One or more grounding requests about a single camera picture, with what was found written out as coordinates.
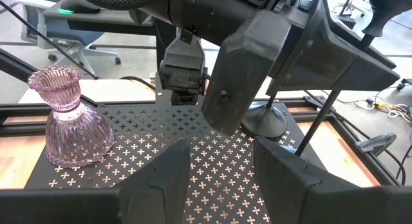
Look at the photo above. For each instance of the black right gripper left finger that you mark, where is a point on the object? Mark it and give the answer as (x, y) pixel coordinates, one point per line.
(154, 195)

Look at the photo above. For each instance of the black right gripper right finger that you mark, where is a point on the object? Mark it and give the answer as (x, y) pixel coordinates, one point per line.
(289, 192)

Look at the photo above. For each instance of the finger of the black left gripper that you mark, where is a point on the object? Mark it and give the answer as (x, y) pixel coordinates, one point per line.
(241, 72)
(322, 63)

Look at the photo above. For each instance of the pink ribbed glass candle holder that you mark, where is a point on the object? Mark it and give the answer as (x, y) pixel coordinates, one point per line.
(77, 134)

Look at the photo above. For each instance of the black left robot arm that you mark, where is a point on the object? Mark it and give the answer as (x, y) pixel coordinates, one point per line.
(183, 66)

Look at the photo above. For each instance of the black perforated metal stand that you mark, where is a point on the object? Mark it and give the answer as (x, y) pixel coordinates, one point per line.
(209, 172)

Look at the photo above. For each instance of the black swivel chair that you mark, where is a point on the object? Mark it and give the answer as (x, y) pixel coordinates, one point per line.
(347, 6)

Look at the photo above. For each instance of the black table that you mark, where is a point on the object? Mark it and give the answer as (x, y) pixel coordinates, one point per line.
(112, 27)

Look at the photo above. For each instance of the black mouse with green light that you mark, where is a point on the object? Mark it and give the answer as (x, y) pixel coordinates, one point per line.
(83, 9)

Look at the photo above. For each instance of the white and blue office chair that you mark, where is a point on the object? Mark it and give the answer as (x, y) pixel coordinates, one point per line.
(64, 34)

